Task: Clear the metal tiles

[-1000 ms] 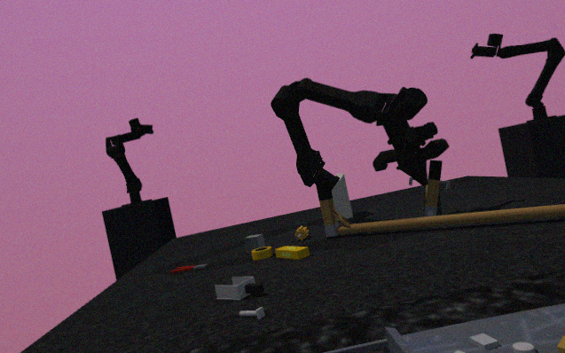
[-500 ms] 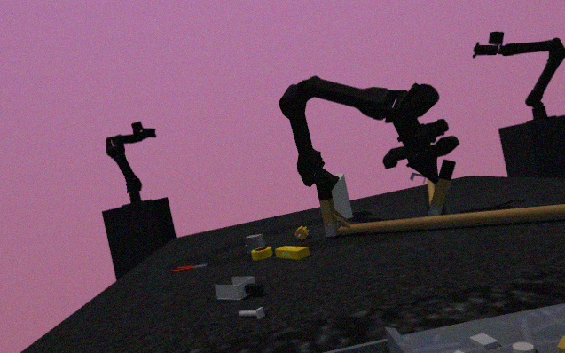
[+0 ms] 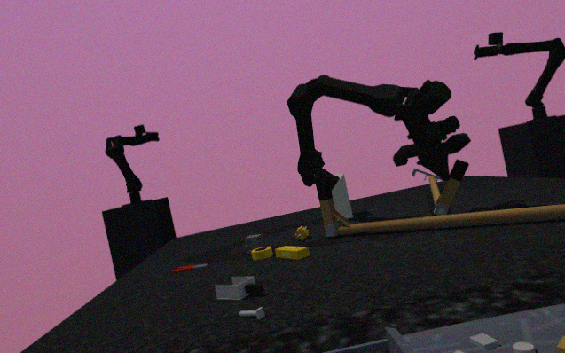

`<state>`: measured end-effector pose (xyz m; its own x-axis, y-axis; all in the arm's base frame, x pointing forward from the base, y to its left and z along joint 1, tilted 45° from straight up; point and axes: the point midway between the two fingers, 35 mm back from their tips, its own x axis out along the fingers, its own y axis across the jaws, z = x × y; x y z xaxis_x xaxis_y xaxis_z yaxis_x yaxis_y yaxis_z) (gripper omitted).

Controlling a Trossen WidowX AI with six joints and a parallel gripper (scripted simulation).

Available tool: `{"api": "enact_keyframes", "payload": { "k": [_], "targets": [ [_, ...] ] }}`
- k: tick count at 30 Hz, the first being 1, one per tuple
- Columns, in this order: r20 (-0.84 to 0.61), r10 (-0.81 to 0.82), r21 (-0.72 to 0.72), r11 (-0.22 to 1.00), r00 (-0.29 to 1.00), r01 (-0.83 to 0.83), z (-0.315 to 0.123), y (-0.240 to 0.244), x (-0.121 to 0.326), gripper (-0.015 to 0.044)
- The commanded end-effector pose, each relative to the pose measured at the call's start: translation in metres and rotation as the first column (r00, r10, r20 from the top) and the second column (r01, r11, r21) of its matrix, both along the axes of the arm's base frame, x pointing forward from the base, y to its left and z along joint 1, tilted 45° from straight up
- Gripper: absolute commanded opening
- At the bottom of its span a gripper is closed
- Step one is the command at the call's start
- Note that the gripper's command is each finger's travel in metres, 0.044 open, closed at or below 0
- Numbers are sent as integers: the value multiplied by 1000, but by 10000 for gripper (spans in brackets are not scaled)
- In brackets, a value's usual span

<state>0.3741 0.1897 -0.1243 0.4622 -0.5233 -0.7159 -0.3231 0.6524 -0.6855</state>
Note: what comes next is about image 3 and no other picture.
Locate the long wooden-handled scraper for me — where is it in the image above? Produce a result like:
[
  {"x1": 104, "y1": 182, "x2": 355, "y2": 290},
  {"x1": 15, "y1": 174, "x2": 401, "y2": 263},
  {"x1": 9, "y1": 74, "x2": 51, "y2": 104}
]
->
[{"x1": 316, "y1": 181, "x2": 565, "y2": 239}]

